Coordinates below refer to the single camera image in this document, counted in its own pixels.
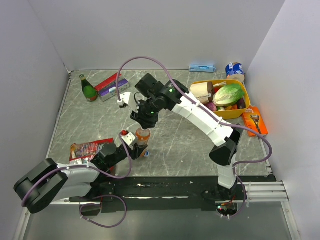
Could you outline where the blue bottle cap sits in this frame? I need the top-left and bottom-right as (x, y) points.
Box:
(143, 150), (150, 158)

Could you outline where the yellow plastic basket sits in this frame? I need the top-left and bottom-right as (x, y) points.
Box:
(191, 79), (250, 120)

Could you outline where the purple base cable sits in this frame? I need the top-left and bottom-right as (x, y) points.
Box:
(79, 194), (128, 229)

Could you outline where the blue tissue pack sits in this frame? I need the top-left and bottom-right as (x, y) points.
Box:
(188, 64), (216, 73)

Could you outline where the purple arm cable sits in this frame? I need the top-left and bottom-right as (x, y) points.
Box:
(21, 133), (133, 208)
(115, 56), (273, 168)

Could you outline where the beige paper roll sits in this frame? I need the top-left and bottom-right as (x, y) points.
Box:
(190, 82), (214, 104)

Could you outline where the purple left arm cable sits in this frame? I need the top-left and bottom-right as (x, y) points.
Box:
(21, 133), (133, 208)

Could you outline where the red flat box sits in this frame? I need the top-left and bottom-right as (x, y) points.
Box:
(94, 73), (118, 92)

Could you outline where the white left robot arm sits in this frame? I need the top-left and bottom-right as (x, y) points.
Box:
(13, 142), (148, 214)

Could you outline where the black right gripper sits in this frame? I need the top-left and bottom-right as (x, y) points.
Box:
(130, 97), (161, 131)

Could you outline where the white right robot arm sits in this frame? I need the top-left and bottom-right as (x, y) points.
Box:
(118, 73), (242, 200)

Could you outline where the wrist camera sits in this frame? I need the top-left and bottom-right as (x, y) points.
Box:
(120, 130), (138, 147)
(117, 92), (139, 113)

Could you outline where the purple silver box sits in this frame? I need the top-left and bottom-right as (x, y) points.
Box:
(98, 79), (130, 102)

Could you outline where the green glass bottle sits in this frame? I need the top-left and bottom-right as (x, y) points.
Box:
(79, 74), (98, 102)

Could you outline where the green cabbage toy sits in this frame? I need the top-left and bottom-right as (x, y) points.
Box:
(212, 83), (245, 107)

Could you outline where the purple eggplant toy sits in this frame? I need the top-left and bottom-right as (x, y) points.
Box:
(236, 98), (246, 110)

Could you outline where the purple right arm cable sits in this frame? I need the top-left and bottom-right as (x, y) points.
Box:
(115, 56), (273, 168)

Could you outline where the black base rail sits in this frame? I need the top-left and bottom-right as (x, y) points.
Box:
(69, 176), (277, 213)

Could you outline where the red snack bag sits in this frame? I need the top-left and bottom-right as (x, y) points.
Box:
(69, 138), (114, 165)

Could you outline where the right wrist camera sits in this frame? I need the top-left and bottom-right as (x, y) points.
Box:
(117, 92), (139, 113)

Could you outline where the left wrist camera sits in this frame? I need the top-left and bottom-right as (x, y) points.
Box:
(120, 130), (138, 147)

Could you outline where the orange razor package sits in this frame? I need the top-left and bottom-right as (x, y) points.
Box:
(242, 106), (268, 136)

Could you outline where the blue white can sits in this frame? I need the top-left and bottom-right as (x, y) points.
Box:
(225, 62), (245, 83)

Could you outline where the orange tea bottle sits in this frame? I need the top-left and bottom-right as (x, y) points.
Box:
(135, 127), (151, 148)

